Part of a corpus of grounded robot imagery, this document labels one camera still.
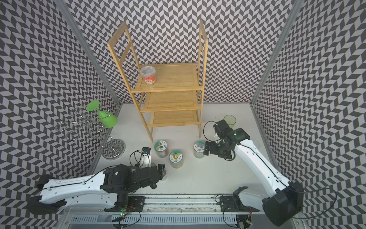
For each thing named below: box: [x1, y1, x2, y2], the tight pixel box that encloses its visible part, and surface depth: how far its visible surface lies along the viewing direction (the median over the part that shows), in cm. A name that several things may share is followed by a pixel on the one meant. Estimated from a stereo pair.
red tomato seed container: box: [140, 65, 156, 86], surface depth 65 cm
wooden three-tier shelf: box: [107, 19, 209, 143], surface depth 77 cm
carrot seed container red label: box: [154, 139, 170, 158], surface depth 88 cm
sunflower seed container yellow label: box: [168, 150, 183, 169], surface depth 83 cm
